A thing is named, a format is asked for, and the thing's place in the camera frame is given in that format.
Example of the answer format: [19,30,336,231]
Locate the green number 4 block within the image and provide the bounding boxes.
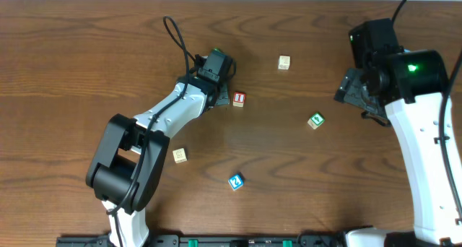
[308,112,325,129]

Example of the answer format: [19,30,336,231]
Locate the plain wooden block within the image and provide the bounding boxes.
[173,148,188,164]
[278,56,290,70]

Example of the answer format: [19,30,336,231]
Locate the red letter I block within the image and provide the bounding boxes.
[232,92,246,108]

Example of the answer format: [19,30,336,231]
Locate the blue number 2 block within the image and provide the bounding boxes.
[228,174,244,191]

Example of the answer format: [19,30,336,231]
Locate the plain wooden block top right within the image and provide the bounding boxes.
[278,56,290,70]

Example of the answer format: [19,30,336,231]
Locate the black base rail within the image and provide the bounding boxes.
[56,234,347,247]

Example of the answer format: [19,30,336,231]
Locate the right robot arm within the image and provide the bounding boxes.
[334,18,461,246]

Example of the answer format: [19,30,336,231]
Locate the plain wooden block lower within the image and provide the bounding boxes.
[173,148,188,164]

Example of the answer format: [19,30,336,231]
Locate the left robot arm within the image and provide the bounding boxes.
[85,50,237,246]

